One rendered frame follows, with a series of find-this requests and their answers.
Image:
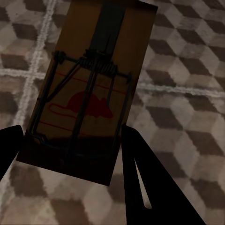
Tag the mousetrap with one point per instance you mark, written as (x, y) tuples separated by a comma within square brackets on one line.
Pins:
[(87, 93)]

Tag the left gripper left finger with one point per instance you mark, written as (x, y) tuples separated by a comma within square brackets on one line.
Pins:
[(11, 139)]

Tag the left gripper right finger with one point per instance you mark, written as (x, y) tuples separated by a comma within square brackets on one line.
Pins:
[(169, 204)]

